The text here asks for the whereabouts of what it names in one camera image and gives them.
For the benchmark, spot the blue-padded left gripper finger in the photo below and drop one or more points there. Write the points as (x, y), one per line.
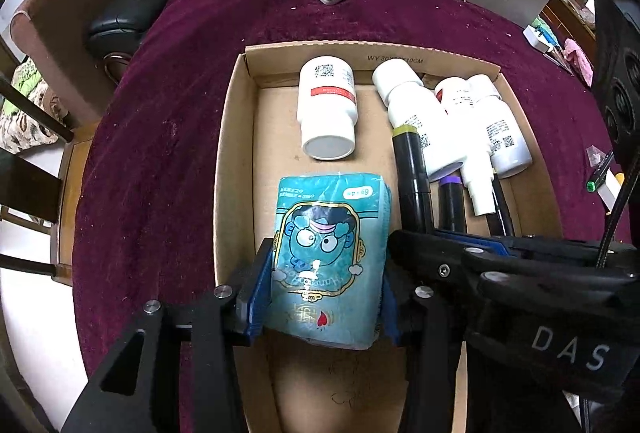
(136, 387)

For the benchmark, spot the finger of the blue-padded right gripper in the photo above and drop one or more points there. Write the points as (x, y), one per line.
(421, 320)

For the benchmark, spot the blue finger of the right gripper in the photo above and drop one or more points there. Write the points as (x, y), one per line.
(503, 246)

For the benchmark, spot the black marker yellow cap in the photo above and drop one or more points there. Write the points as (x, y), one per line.
(500, 221)

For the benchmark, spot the black marker purple cap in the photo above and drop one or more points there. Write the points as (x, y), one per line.
(451, 204)

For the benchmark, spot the slim white bottle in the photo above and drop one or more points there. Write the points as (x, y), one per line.
(477, 173)

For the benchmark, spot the black marker olive caps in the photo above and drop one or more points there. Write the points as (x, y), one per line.
(414, 190)

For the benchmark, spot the white bottle with qr label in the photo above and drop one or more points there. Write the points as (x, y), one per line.
(509, 153)

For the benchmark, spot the blue cartoon tissue pack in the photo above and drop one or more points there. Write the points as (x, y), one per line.
(329, 253)

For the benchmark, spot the white pill bottle plain label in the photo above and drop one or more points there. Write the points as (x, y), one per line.
(410, 103)

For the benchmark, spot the white pill bottle red label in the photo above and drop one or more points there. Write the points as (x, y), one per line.
(327, 110)

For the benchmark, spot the black marker green cap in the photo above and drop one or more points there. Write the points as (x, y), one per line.
(598, 175)

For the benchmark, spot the maroon tablecloth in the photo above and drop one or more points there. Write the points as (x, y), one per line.
(144, 222)

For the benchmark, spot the white square charger box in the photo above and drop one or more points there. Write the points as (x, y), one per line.
(609, 190)

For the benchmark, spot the clear plastic packet red item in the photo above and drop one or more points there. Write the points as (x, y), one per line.
(595, 156)

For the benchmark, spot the pink cloth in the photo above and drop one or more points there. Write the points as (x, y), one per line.
(578, 61)

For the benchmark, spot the white power adapter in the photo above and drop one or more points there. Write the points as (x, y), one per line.
(537, 40)

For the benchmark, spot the cardboard box tray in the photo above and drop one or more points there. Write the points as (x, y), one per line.
(289, 385)

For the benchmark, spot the blue small object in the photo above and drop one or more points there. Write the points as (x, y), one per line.
(549, 36)

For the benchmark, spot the green cloth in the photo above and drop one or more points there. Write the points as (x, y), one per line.
(539, 22)

